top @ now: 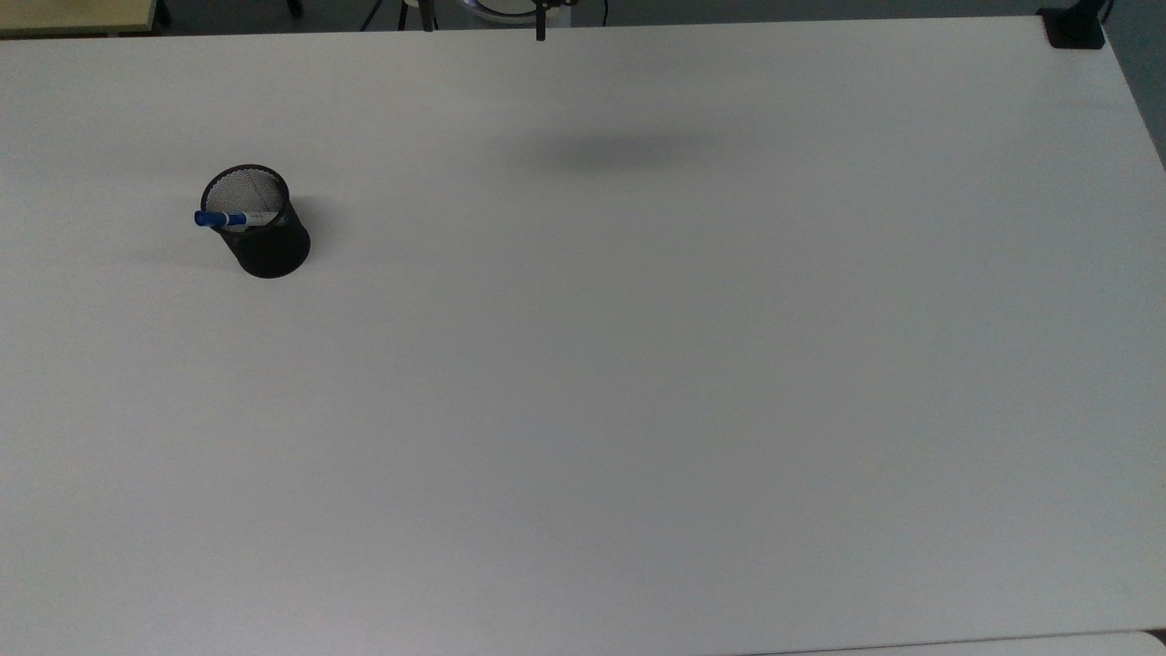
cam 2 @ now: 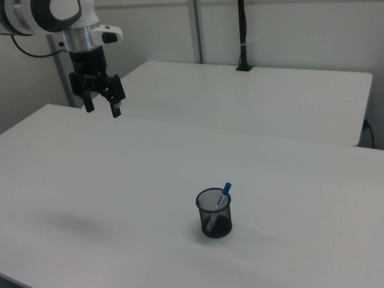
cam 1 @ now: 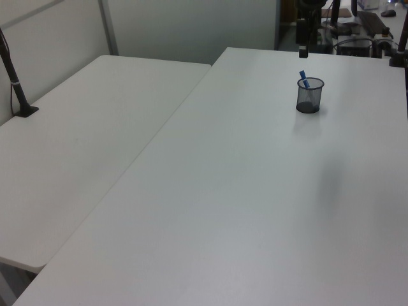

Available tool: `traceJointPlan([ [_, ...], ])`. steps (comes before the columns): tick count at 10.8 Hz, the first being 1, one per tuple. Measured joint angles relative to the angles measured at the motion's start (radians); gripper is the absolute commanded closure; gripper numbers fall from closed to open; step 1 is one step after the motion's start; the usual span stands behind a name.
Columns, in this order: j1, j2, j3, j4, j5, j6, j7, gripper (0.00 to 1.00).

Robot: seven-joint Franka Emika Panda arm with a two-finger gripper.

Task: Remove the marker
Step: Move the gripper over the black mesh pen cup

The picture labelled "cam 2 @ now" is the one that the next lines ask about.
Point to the blue and white marker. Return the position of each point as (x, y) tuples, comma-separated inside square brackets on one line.
[(223, 196)]

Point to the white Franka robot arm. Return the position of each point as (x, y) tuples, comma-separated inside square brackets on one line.
[(30, 15)]

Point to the black mesh pen cup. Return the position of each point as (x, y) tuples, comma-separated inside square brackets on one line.
[(216, 223)]

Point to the grey metal partition post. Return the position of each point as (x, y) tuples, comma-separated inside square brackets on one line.
[(61, 78), (195, 30)]

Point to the black camera pole with base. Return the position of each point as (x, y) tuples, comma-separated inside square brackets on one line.
[(243, 36)]

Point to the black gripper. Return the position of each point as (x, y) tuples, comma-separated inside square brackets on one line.
[(90, 64)]

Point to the white folding side table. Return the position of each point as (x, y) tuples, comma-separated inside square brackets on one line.
[(240, 99)]

